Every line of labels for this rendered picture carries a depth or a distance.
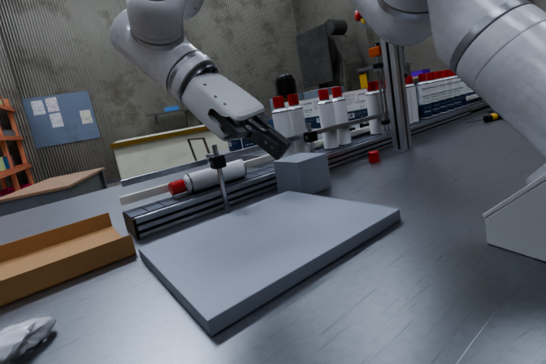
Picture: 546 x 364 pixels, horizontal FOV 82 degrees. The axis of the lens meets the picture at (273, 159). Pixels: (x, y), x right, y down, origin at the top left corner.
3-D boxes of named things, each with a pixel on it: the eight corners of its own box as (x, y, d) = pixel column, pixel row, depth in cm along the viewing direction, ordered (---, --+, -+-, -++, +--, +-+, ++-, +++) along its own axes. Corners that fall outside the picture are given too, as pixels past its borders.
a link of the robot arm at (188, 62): (194, 91, 57) (206, 101, 57) (159, 98, 49) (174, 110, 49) (213, 50, 53) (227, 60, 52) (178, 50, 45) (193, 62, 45)
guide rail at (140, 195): (387, 125, 135) (387, 120, 135) (389, 124, 134) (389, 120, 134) (120, 205, 74) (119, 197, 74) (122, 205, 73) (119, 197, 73)
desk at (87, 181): (118, 215, 431) (104, 166, 420) (88, 252, 307) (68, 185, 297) (65, 227, 416) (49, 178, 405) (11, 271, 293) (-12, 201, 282)
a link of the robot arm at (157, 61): (205, 36, 49) (203, 78, 57) (145, -10, 51) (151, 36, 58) (164, 62, 44) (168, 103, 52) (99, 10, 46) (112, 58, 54)
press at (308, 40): (382, 137, 681) (366, 10, 639) (336, 149, 633) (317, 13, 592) (344, 137, 803) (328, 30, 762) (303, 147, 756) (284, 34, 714)
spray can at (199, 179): (236, 158, 90) (164, 178, 78) (244, 158, 86) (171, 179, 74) (239, 176, 91) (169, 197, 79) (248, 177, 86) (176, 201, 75)
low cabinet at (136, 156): (210, 160, 821) (202, 124, 806) (242, 171, 591) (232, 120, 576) (125, 180, 740) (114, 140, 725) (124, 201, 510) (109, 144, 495)
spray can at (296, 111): (303, 155, 105) (292, 94, 102) (314, 156, 101) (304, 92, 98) (292, 159, 102) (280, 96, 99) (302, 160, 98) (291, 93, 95)
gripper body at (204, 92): (205, 96, 57) (253, 134, 55) (166, 105, 48) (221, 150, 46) (223, 59, 53) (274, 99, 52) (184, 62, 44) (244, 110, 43)
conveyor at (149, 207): (451, 116, 168) (450, 109, 168) (468, 114, 162) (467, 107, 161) (127, 227, 75) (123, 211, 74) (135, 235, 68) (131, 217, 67)
